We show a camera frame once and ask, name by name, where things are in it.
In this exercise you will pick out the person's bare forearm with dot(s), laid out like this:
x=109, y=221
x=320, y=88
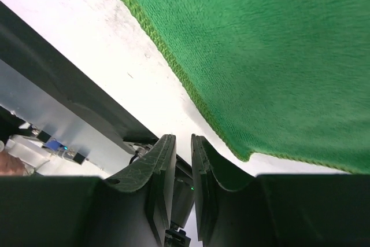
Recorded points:
x=11, y=166

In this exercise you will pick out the green cloth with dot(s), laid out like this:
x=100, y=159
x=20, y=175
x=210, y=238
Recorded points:
x=287, y=78

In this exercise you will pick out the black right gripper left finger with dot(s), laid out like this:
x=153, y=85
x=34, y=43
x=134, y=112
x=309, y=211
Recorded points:
x=131, y=208

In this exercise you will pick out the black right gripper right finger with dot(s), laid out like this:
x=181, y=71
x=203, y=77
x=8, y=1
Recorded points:
x=234, y=208

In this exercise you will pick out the aluminium front frame rail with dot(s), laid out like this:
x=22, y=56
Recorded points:
x=28, y=53

